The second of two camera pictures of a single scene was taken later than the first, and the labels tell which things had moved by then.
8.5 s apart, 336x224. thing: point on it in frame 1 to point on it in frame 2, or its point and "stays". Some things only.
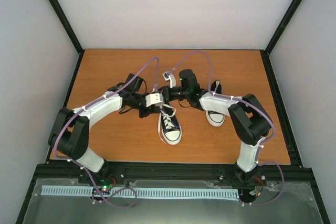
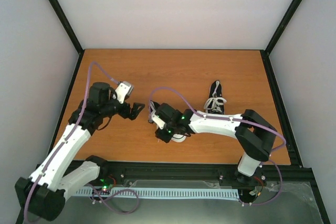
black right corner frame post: [293, 6] stays
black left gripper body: [150, 110] to [125, 113]
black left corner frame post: [55, 4] stays
